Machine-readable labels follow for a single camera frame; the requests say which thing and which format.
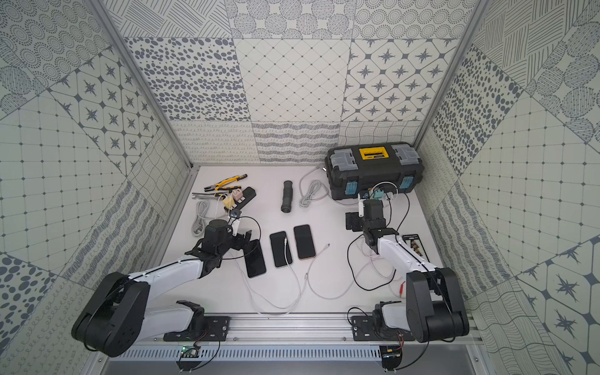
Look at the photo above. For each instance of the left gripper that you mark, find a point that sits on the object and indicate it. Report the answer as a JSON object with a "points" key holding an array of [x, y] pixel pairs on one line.
{"points": [[241, 200]]}

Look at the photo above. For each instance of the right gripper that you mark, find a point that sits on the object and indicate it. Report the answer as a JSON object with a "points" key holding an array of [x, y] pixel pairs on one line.
{"points": [[352, 221]]}

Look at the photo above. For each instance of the black phone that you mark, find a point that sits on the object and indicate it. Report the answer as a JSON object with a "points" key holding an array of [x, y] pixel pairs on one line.
{"points": [[282, 255], [254, 260]]}

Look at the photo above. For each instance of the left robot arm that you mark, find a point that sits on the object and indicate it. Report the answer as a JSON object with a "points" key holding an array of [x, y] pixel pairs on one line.
{"points": [[117, 315]]}

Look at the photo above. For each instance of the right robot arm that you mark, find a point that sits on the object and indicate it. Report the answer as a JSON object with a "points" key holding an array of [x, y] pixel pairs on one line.
{"points": [[434, 308]]}

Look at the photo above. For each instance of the yellow charger plug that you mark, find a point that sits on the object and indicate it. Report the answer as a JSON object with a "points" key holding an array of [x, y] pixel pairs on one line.
{"points": [[229, 202]]}

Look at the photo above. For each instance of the pink charger plug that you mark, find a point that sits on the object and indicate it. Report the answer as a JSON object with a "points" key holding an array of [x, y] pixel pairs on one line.
{"points": [[237, 194]]}

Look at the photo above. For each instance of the black power strip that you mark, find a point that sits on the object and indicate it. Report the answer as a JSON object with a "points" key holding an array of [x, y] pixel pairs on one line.
{"points": [[249, 194]]}

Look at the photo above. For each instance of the black yellow toolbox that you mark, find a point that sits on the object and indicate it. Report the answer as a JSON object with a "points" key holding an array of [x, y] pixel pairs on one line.
{"points": [[354, 170]]}

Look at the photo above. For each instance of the yellow black pliers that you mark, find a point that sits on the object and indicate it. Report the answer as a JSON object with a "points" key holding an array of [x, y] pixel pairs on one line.
{"points": [[223, 185]]}

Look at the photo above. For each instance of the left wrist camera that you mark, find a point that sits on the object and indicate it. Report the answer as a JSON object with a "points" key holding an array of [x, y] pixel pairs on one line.
{"points": [[234, 217]]}

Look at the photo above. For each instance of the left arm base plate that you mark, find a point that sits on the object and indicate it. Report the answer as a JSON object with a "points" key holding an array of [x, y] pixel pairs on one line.
{"points": [[202, 329]]}

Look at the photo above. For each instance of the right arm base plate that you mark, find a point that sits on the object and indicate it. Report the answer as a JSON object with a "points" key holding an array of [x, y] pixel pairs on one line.
{"points": [[368, 329]]}

